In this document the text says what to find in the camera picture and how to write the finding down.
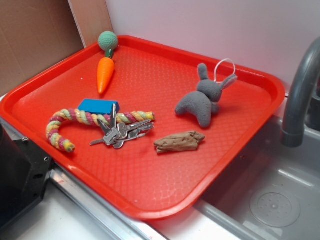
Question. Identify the brown cardboard panel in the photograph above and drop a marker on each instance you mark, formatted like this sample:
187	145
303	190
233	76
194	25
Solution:
34	36

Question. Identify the blue rectangular block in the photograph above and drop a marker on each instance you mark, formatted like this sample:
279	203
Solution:
98	106

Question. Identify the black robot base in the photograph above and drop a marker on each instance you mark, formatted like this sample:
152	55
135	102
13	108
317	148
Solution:
24	171

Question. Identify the bunch of silver keys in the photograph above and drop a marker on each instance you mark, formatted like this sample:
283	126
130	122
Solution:
118	133

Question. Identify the brown wood piece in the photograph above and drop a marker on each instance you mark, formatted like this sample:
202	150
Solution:
179	142

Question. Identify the grey toy sink basin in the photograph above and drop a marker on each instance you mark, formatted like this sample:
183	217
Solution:
269	191

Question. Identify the red plastic tray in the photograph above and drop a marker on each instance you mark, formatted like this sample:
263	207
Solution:
148	77

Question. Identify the grey plush bunny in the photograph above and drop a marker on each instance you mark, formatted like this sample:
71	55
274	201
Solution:
204	101

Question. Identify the multicolour braided rope toy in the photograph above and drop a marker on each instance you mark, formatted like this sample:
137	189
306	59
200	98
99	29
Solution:
65	145

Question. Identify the grey plastic faucet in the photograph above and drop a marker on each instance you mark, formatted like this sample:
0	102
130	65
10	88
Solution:
303	103

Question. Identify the orange toy carrot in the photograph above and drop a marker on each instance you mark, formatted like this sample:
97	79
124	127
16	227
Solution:
105	70

